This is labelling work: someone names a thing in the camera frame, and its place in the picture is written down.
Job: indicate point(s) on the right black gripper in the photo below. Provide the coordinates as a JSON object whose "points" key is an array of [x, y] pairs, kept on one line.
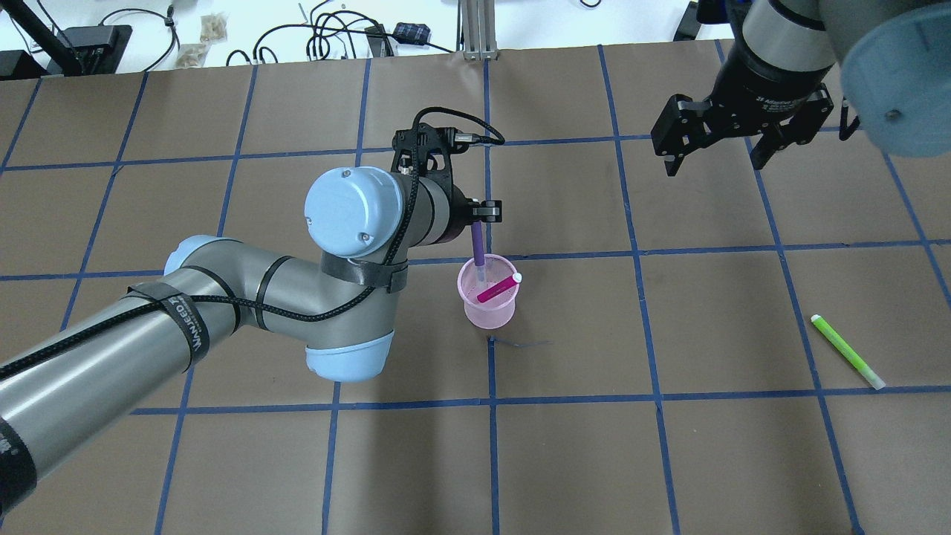
{"points": [[765, 92]]}

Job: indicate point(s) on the black power adapter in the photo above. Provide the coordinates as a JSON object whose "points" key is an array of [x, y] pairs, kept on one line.
{"points": [[695, 16]]}

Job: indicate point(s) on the pink mesh cup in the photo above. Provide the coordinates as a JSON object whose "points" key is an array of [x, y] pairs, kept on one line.
{"points": [[497, 312]]}

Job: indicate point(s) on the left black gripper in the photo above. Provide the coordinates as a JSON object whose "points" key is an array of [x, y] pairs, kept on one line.
{"points": [[456, 216]]}

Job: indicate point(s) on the snack packet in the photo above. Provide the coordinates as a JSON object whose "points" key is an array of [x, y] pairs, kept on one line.
{"points": [[191, 55], [213, 28]]}

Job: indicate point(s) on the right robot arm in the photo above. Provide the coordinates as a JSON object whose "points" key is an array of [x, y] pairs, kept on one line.
{"points": [[893, 58]]}

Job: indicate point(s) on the purple pen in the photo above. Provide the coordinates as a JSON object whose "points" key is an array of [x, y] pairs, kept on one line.
{"points": [[479, 257]]}

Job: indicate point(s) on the small blue device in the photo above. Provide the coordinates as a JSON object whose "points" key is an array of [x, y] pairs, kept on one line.
{"points": [[412, 33]]}

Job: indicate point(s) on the pink pen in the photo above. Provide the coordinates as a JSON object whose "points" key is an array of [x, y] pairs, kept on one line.
{"points": [[501, 287]]}

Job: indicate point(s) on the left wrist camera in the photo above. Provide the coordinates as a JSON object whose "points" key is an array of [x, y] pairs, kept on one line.
{"points": [[426, 150]]}

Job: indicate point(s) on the green pen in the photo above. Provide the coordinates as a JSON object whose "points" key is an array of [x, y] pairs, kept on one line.
{"points": [[847, 352]]}

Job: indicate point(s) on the aluminium frame post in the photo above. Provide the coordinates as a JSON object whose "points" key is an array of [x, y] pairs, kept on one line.
{"points": [[477, 30]]}

